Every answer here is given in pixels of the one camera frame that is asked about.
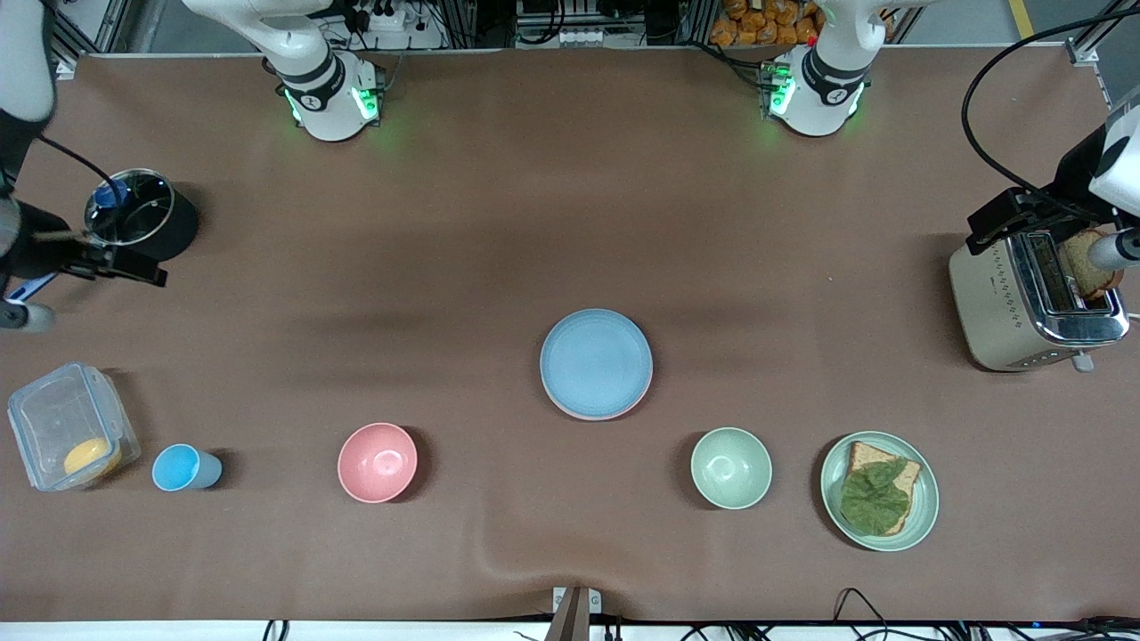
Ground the pink plate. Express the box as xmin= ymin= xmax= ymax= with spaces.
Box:
xmin=543 ymin=356 xmax=654 ymax=422

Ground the blue plate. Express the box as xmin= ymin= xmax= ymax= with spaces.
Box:
xmin=540 ymin=308 xmax=654 ymax=418

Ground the black pot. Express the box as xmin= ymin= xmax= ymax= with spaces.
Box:
xmin=9 ymin=167 xmax=201 ymax=304

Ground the beige steel toaster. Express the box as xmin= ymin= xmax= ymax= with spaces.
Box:
xmin=948 ymin=206 xmax=1130 ymax=373

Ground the brown bread slice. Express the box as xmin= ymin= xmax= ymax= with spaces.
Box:
xmin=1058 ymin=229 xmax=1126 ymax=301

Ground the clear container with blue seal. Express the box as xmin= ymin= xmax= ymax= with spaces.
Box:
xmin=7 ymin=361 xmax=142 ymax=493

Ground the yellow round food piece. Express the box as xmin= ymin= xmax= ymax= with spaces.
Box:
xmin=62 ymin=438 xmax=123 ymax=482

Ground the blue plastic cup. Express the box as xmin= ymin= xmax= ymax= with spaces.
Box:
xmin=151 ymin=443 xmax=224 ymax=492

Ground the toast slice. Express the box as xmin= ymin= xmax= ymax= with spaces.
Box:
xmin=842 ymin=441 xmax=923 ymax=535

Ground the green plate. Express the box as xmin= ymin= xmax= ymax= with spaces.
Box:
xmin=820 ymin=431 xmax=940 ymax=552

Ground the green lettuce leaf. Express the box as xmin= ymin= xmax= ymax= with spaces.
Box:
xmin=840 ymin=458 xmax=911 ymax=537

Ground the pink bowl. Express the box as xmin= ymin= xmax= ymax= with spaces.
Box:
xmin=337 ymin=422 xmax=419 ymax=505

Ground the bag of orange buns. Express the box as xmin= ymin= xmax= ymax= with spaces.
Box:
xmin=710 ymin=0 xmax=825 ymax=47

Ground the green bowl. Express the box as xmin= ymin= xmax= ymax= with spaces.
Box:
xmin=690 ymin=427 xmax=773 ymax=510

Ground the white power strip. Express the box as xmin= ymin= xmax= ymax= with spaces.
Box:
xmin=352 ymin=4 xmax=411 ymax=32

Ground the brown table cloth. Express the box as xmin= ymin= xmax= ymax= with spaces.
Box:
xmin=0 ymin=45 xmax=1140 ymax=624

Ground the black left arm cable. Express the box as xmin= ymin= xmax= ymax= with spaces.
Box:
xmin=960 ymin=7 xmax=1140 ymax=219

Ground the aluminium frame profile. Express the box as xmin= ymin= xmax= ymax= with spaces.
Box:
xmin=1064 ymin=0 xmax=1140 ymax=65

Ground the black looped cable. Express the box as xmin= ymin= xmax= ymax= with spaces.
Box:
xmin=833 ymin=588 xmax=892 ymax=641

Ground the metal table bracket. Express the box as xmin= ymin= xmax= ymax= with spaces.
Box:
xmin=552 ymin=586 xmax=603 ymax=641

